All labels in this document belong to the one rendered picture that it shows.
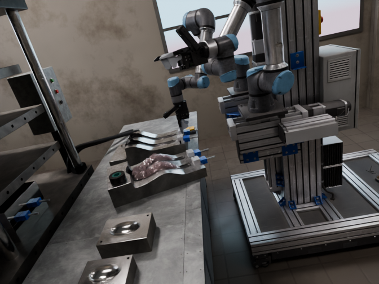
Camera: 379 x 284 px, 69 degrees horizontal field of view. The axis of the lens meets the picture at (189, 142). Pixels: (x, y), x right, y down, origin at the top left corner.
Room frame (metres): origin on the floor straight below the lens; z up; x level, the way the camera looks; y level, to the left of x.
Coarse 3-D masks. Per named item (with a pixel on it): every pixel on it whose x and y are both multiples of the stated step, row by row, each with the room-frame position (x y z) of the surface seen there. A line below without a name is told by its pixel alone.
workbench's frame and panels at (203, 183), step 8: (200, 184) 1.22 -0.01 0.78; (208, 216) 1.80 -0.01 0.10; (208, 224) 1.65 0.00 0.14; (208, 232) 1.53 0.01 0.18; (208, 240) 1.42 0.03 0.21; (208, 248) 1.31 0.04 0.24; (208, 256) 1.23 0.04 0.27; (208, 264) 1.15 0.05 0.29; (208, 272) 1.08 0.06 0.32; (208, 280) 1.01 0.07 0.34
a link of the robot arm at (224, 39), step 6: (222, 36) 1.21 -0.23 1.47; (228, 36) 1.21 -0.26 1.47; (234, 36) 1.21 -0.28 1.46; (216, 42) 1.17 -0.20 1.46; (222, 42) 1.18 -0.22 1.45; (228, 42) 1.19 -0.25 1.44; (234, 42) 1.20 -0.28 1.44; (222, 48) 1.17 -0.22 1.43; (228, 48) 1.18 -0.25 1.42; (234, 48) 1.20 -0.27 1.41; (222, 54) 1.19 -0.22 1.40; (228, 54) 1.18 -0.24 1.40
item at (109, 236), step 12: (132, 216) 0.96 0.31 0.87; (144, 216) 0.94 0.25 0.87; (108, 228) 0.91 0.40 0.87; (120, 228) 0.92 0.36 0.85; (132, 228) 0.91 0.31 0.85; (144, 228) 0.86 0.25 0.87; (108, 240) 0.84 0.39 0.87; (120, 240) 0.83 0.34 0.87; (132, 240) 0.81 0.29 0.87; (144, 240) 0.81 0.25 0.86; (108, 252) 0.83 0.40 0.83; (120, 252) 0.82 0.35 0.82; (132, 252) 0.82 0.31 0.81
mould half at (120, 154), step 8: (152, 136) 1.77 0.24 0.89; (160, 136) 1.77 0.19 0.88; (176, 136) 1.68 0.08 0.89; (128, 144) 1.63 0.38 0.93; (136, 144) 1.61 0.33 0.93; (168, 144) 1.59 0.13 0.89; (176, 144) 1.55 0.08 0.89; (184, 144) 1.54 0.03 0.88; (120, 152) 1.71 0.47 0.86; (128, 152) 1.58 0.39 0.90; (136, 152) 1.57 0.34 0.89; (144, 152) 1.57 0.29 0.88; (152, 152) 1.56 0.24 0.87; (160, 152) 1.56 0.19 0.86; (168, 152) 1.55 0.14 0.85; (176, 152) 1.55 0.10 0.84; (112, 160) 1.61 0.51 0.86; (120, 160) 1.58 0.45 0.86; (128, 160) 1.58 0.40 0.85; (136, 160) 1.57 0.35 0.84
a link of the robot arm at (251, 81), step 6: (258, 66) 1.46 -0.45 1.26; (246, 72) 1.44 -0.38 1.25; (252, 72) 1.40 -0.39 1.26; (258, 72) 1.38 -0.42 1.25; (252, 78) 1.40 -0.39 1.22; (258, 78) 1.36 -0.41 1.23; (252, 84) 1.40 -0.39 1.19; (258, 84) 1.35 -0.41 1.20; (252, 90) 1.41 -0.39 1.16; (258, 90) 1.38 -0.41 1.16
